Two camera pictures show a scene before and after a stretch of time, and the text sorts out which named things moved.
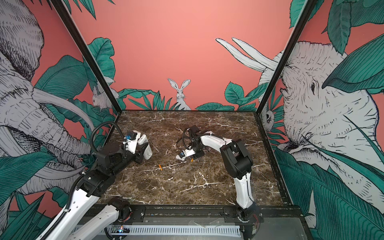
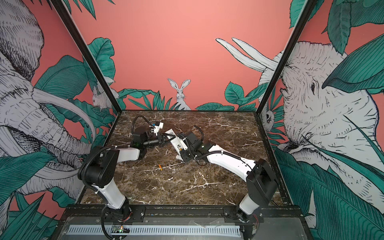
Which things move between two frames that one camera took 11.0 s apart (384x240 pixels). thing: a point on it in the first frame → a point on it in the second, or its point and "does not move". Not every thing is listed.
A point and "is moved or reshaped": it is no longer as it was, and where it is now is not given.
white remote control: [148, 153] is moved or reshaped
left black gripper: [139, 153] → [160, 138]
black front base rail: [201, 214] does not move
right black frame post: [306, 12] does not move
